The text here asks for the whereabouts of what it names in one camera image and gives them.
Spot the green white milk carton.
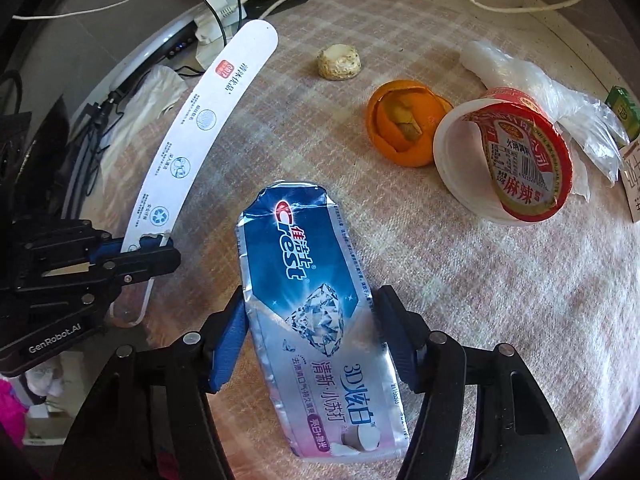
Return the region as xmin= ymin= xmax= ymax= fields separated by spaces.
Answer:
xmin=605 ymin=86 xmax=640 ymax=223

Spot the black cable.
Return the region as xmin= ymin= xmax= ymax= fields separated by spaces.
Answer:
xmin=174 ymin=0 xmax=246 ymax=79

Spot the orange peel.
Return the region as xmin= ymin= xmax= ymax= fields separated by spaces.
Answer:
xmin=366 ymin=79 xmax=454 ymax=168

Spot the pink checked fringed cloth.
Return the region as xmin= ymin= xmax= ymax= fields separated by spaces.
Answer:
xmin=114 ymin=0 xmax=639 ymax=478

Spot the white power strip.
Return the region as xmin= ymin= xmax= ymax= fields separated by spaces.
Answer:
xmin=194 ymin=0 xmax=245 ymax=68

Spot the white curved paper sleeve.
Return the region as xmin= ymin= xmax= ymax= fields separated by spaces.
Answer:
xmin=108 ymin=18 xmax=279 ymax=328

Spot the red white instant cup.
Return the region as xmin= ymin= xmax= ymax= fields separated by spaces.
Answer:
xmin=433 ymin=87 xmax=574 ymax=226

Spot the clear plastic bag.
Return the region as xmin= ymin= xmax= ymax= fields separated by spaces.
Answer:
xmin=460 ymin=40 xmax=629 ymax=184

